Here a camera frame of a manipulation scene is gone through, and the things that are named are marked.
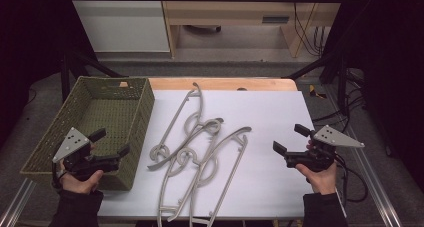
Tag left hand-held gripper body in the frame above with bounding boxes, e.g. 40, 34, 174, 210
52, 126, 121, 182

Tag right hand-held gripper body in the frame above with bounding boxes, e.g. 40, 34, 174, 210
284, 124, 365, 173

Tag green woven basket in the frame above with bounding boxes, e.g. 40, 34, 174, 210
19, 75, 156, 192

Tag grey plastic clothes hanger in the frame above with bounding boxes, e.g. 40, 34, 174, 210
166, 126, 253, 227
148, 143, 223, 227
147, 82, 225, 171

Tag person's left hand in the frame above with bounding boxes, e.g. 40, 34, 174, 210
59, 169, 104, 195

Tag person's right hand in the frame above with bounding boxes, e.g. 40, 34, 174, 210
295, 160, 338, 195

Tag white table sheet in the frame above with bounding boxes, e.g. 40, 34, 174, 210
97, 89, 316, 220

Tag yellow and black tape piece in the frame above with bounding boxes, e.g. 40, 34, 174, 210
308, 84, 328, 100

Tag black curtain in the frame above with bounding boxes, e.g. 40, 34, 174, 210
0, 0, 98, 148
321, 0, 424, 191

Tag white cabinet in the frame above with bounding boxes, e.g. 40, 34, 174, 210
65, 0, 172, 54

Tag wooden shelf cabinet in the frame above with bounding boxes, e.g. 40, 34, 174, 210
159, 0, 348, 59

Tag black floor cables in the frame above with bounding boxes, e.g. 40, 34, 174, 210
312, 68, 368, 130

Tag right hand-held gripper cable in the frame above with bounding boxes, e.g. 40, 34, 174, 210
334, 152, 370, 204

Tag aluminium rail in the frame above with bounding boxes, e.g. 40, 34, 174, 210
344, 125, 405, 227
0, 177, 38, 227

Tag black frame strut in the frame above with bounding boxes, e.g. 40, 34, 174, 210
59, 49, 129, 103
285, 48, 350, 116

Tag hanging black cables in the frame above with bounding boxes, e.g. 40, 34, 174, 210
289, 0, 332, 57

